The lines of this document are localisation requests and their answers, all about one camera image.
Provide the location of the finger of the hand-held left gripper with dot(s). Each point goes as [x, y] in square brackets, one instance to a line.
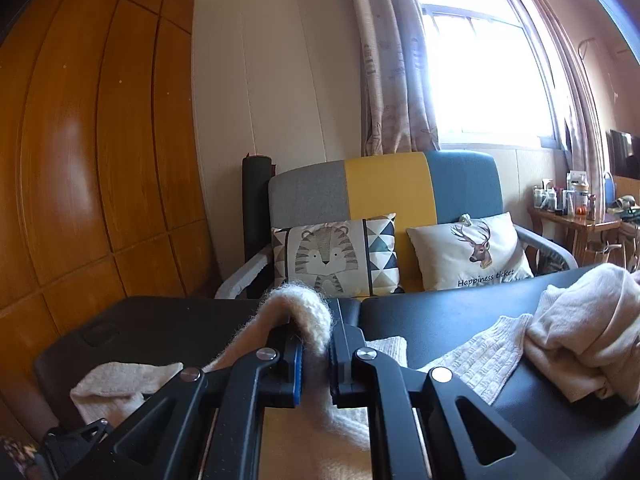
[75, 442]

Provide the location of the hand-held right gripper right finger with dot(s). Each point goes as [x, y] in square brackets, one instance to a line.
[334, 365]

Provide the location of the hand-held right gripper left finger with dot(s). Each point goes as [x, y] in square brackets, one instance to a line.
[297, 365]

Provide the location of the cream knit sweater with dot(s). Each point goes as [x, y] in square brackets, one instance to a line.
[312, 310]

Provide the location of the tiger print pillow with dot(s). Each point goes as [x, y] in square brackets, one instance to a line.
[325, 260]

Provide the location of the black oval table plug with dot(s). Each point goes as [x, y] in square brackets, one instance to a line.
[100, 335]

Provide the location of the black rolled mat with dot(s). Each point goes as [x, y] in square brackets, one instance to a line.
[256, 200]

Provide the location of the deer print pillow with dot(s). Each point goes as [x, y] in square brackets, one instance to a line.
[470, 255]

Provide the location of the grey yellow blue sofa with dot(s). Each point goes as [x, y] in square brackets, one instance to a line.
[385, 185]

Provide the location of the beige fuzzy sweater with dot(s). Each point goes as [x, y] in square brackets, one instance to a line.
[585, 330]

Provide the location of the wooden side table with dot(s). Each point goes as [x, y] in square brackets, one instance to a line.
[575, 227]

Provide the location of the wooden wardrobe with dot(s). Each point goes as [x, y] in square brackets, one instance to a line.
[100, 160]

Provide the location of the patterned beige curtain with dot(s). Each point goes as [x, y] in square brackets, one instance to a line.
[575, 85]
[390, 60]

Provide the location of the window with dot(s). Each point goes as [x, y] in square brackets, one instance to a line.
[475, 70]

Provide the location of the black television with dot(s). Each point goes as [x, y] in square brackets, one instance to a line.
[624, 155]

